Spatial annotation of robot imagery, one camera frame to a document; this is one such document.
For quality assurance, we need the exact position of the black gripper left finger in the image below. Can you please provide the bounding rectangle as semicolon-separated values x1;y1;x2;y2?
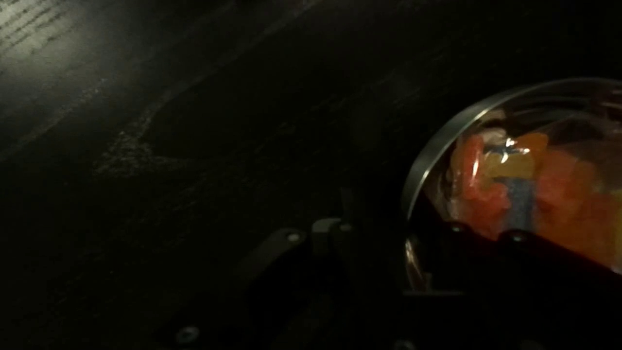
168;215;405;350

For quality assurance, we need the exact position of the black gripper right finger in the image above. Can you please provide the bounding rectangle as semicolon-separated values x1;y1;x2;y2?
405;219;622;350

